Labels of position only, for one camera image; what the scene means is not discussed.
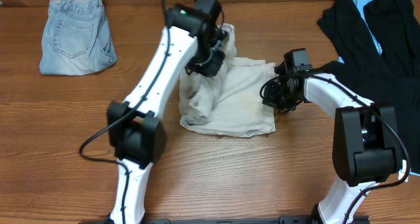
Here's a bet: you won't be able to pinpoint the beige cotton shorts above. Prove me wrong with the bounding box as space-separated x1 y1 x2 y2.
178 24 276 138

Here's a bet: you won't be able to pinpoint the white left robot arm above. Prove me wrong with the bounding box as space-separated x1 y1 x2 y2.
106 0 227 223

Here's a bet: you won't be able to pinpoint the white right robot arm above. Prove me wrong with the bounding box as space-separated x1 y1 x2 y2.
259 49 407 224

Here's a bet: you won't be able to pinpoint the black garment pile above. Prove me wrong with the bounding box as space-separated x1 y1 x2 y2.
316 0 420 175

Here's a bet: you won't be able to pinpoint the light blue shirt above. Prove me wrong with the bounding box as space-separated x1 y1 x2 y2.
337 0 420 183

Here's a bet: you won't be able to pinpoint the folded light blue jeans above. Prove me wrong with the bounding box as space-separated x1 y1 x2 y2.
39 0 117 76

